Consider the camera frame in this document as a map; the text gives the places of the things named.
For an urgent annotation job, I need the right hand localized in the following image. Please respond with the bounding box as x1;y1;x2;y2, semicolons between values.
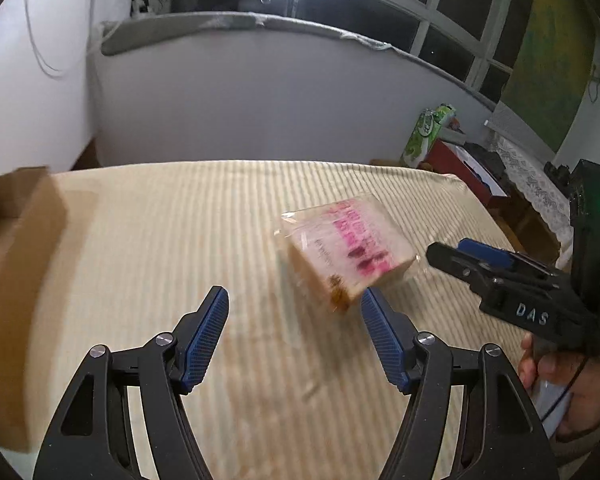
518;333;600;440

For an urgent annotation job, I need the white lace cloth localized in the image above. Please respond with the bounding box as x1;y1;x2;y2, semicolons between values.
492;134;574;269

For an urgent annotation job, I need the red storage box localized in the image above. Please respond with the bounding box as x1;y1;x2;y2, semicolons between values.
425;140;509;208

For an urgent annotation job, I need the wrapped sliced bread loaf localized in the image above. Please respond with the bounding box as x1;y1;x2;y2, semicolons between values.
275;194;419;312

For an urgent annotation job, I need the green white tissue pack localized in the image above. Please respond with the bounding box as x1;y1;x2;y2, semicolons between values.
400;104;456;168

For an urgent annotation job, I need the striped yellow tablecloth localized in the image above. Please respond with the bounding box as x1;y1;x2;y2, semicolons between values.
0;160;508;479

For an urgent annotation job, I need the brown cardboard box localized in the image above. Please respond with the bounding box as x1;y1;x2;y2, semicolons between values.
0;167;68;452

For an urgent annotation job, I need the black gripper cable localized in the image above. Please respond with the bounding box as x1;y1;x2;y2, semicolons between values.
539;356;592;424

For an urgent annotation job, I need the black camera on shelf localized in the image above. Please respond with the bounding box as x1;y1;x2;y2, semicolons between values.
544;162;571;197

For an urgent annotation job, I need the green yellow wall curtain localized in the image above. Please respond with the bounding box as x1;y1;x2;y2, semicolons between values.
500;0;596;154

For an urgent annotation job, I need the white hanging cable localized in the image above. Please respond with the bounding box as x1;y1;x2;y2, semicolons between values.
21;0;102;79

